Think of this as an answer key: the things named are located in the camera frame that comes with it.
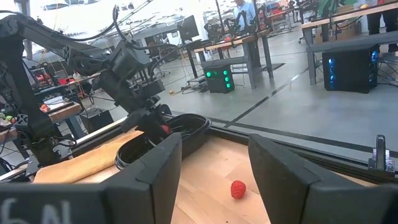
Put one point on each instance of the black plastic food container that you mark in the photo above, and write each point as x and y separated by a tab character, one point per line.
194	130

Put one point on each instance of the yellow waffle cloth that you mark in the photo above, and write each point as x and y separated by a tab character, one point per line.
87	161

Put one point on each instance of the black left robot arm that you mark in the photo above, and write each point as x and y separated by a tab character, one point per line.
46	37

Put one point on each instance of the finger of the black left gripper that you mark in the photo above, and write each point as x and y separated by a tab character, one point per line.
135	119
154	124

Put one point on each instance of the long wooden workbench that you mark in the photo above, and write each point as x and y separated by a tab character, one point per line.
342	15

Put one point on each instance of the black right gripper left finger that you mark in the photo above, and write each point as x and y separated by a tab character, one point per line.
149	186

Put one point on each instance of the wooden table metal legs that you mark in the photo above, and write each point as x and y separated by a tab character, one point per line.
245	40

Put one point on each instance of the red raspberry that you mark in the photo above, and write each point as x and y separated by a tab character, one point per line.
238	189
166	129

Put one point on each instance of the black computer monitor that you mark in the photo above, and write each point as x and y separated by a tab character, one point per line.
188	28

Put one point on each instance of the computer tower green lights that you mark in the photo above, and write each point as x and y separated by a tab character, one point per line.
219	79

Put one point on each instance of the computer tower blue lights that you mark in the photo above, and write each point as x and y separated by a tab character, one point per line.
351	68

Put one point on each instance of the person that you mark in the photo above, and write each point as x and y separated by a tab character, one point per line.
390	28
244	12

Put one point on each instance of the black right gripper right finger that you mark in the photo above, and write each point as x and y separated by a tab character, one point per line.
295	193

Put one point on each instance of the grey metal clamp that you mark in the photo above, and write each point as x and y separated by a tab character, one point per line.
381	155

